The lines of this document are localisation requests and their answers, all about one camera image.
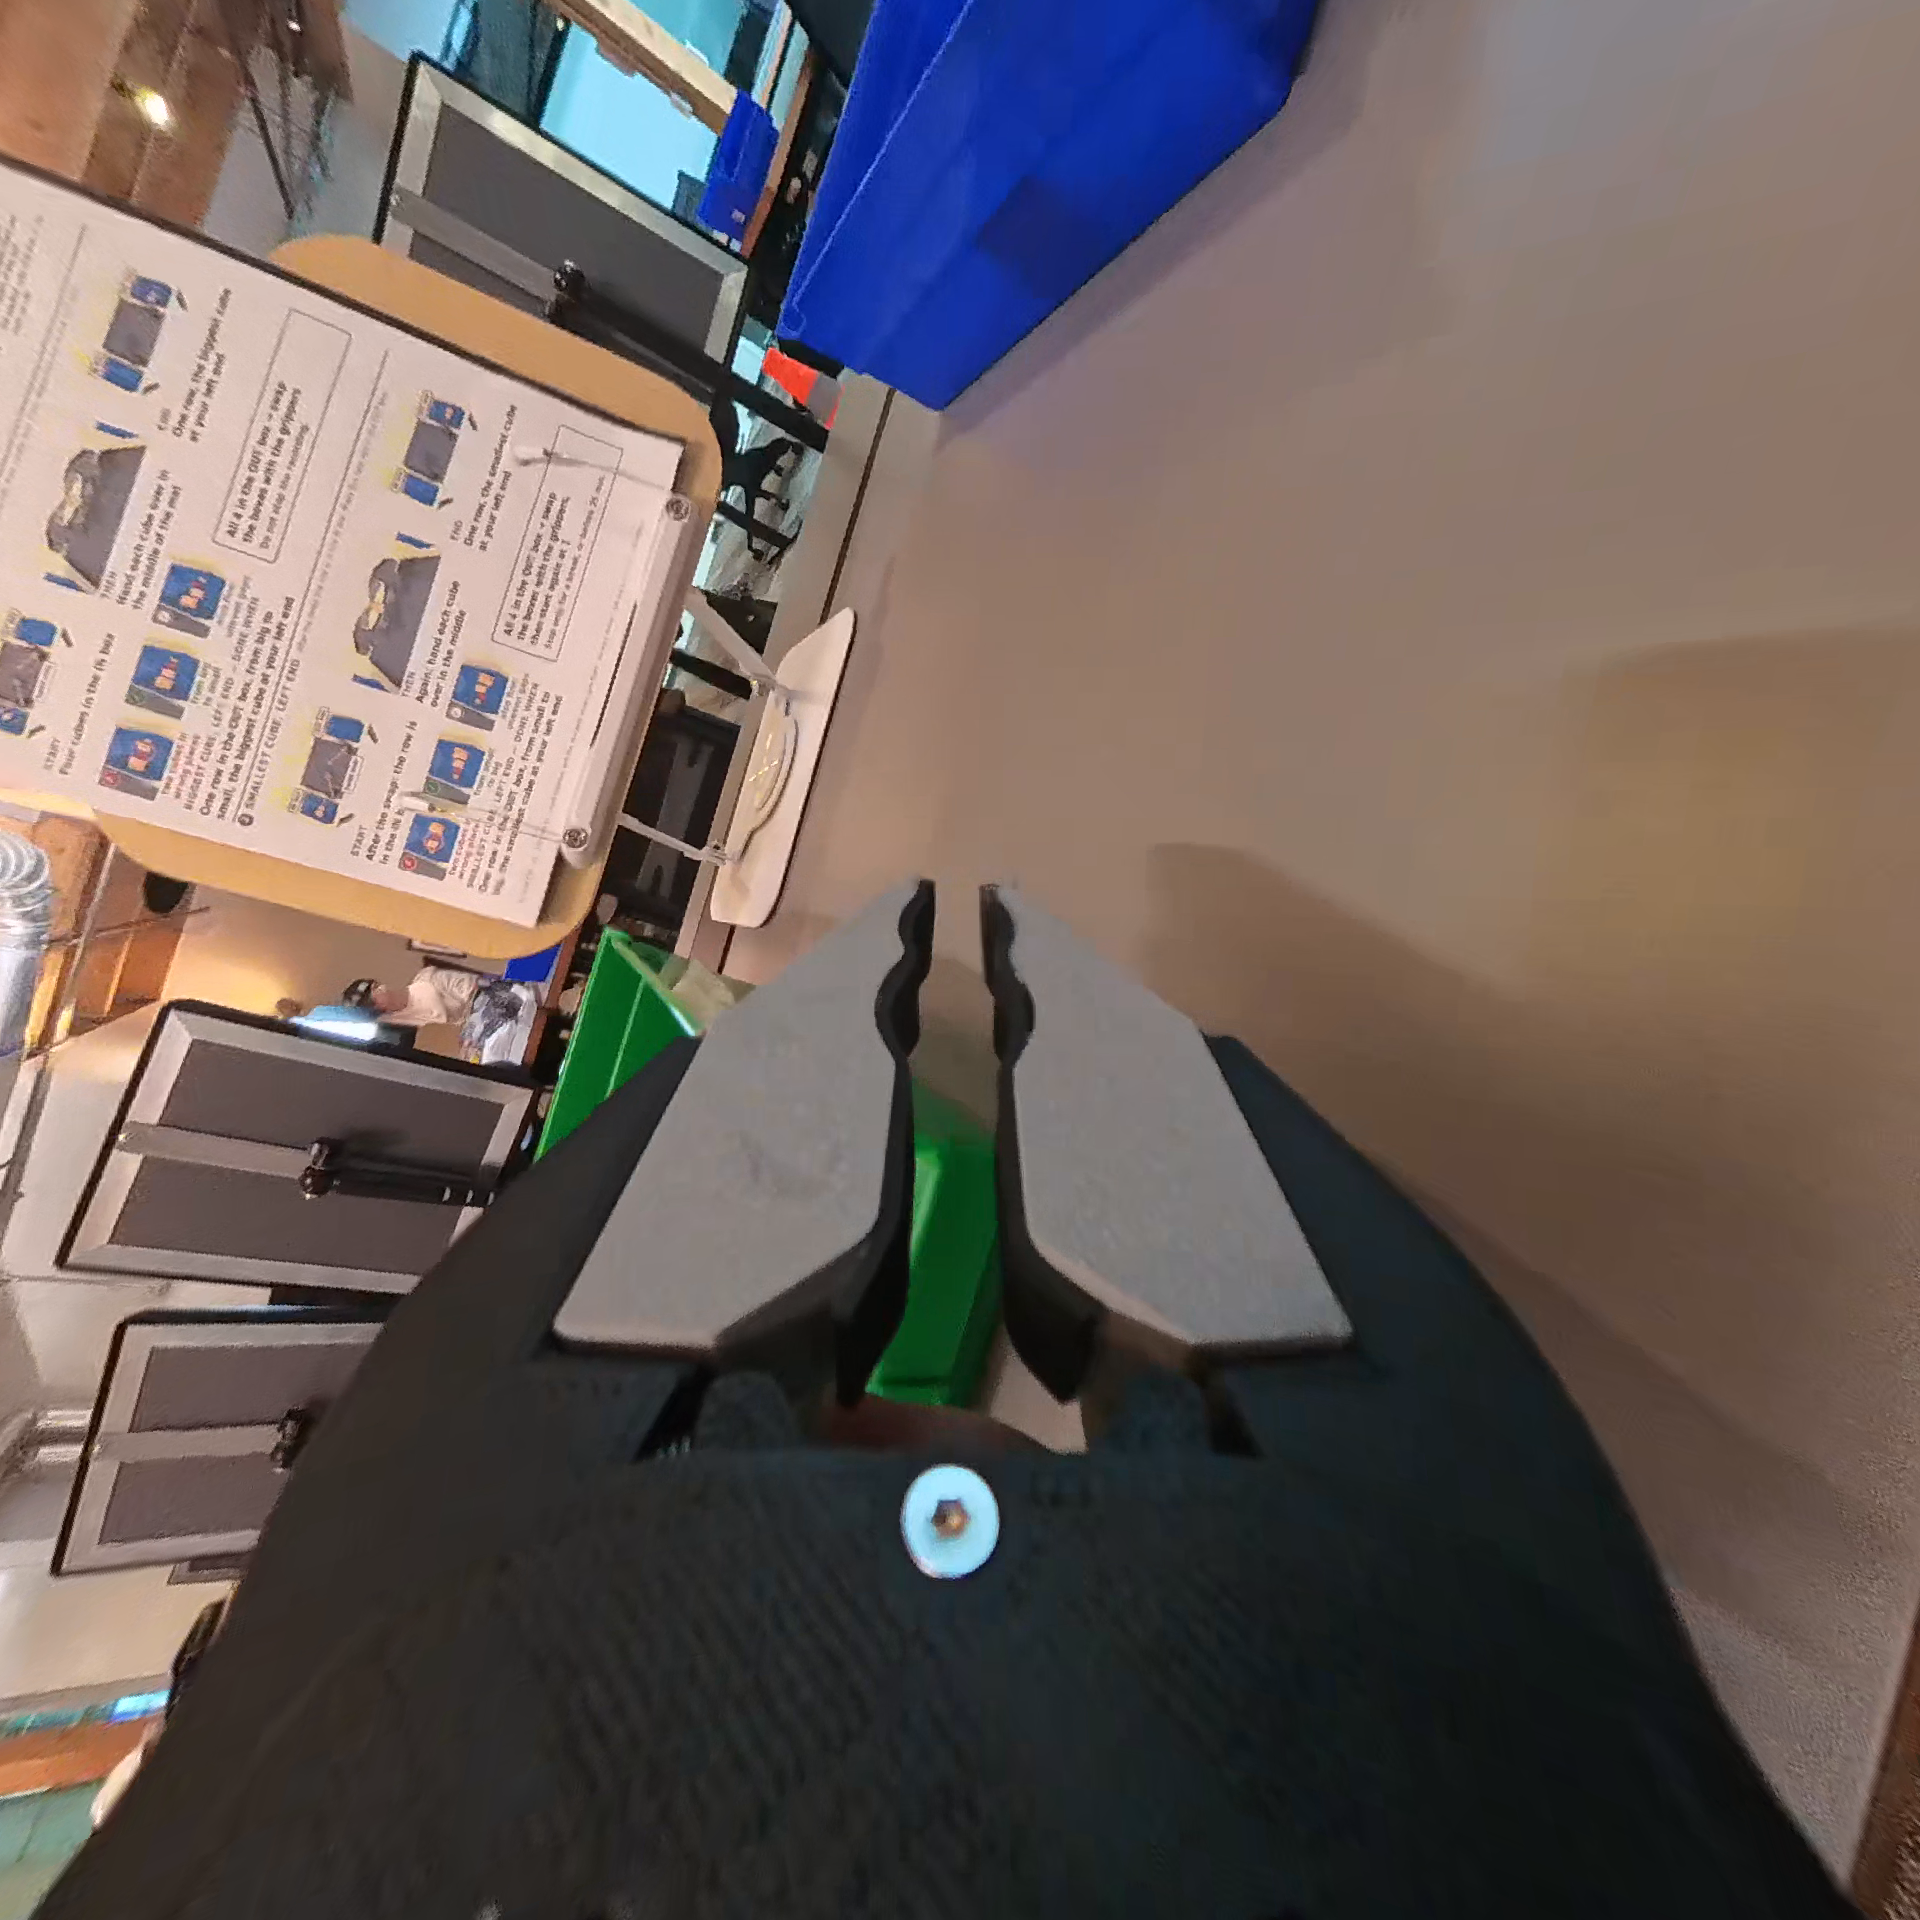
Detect grey desk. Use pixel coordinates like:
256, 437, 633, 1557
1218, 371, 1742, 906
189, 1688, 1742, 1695
674, 0, 1920, 1892

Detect printed instruction sheet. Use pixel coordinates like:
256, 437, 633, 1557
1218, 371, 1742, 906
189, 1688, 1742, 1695
0, 150, 701, 932

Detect green plastic bin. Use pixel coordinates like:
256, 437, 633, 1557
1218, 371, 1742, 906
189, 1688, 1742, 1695
532, 927, 1003, 1413

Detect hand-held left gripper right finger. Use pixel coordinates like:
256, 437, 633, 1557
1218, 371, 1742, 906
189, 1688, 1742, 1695
978, 882, 1356, 1407

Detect grey framed panel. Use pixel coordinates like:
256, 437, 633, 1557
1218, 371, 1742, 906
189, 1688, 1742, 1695
57, 1000, 537, 1296
376, 52, 752, 365
49, 1312, 379, 1578

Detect blue plastic bin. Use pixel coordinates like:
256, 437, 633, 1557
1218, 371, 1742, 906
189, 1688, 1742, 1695
698, 88, 785, 244
777, 0, 1326, 411

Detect wooden document stand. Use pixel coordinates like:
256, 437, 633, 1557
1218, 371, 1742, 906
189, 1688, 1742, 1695
0, 150, 859, 965

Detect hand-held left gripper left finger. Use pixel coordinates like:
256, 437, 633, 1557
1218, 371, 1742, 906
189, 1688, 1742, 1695
550, 879, 937, 1407

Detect silver ventilation duct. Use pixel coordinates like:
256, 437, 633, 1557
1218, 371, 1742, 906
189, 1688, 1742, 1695
0, 837, 60, 1052

